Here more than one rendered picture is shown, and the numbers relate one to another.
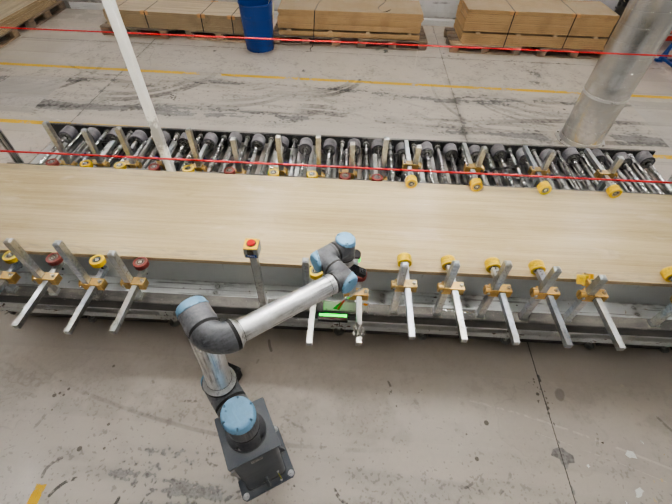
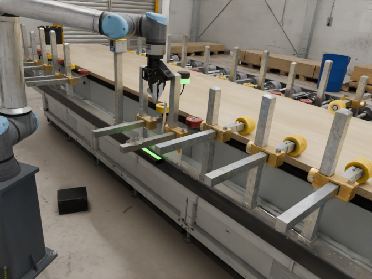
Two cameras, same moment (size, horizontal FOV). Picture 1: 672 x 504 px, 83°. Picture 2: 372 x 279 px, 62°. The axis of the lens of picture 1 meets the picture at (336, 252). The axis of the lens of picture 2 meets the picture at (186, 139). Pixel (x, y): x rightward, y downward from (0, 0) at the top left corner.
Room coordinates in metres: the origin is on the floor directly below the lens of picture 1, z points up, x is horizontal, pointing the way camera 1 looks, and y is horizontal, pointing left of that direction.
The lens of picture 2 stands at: (0.29, -1.14, 1.42)
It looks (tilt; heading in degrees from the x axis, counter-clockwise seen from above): 24 degrees down; 45
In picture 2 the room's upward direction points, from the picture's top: 5 degrees clockwise
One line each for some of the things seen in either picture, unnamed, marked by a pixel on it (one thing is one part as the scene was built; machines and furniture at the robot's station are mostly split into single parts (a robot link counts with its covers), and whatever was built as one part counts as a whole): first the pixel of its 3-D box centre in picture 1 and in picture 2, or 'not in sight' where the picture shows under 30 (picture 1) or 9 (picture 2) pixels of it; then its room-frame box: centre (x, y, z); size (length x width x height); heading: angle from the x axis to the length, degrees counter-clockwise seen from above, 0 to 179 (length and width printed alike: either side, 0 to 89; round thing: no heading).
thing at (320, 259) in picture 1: (326, 258); (129, 25); (1.07, 0.04, 1.32); 0.12 x 0.12 x 0.09; 39
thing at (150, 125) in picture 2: not in sight; (145, 121); (1.23, 0.13, 0.83); 0.14 x 0.06 x 0.05; 89
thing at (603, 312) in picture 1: (605, 316); not in sight; (1.07, -1.38, 0.95); 0.37 x 0.03 x 0.03; 179
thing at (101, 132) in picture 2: (312, 308); (132, 125); (1.13, 0.12, 0.82); 0.44 x 0.03 x 0.04; 179
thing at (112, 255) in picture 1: (128, 280); (68, 75); (1.25, 1.15, 0.86); 0.04 x 0.04 x 0.48; 89
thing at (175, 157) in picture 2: (345, 306); (164, 148); (1.20, -0.07, 0.75); 0.26 x 0.01 x 0.10; 89
